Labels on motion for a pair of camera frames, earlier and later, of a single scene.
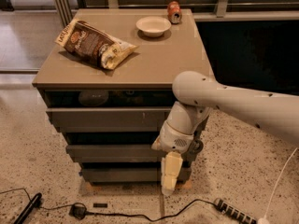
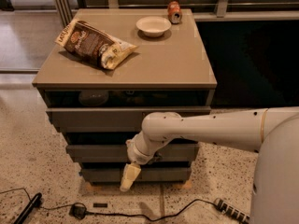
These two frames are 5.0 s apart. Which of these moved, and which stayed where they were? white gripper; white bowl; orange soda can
Moved: white gripper
Stayed: orange soda can; white bowl
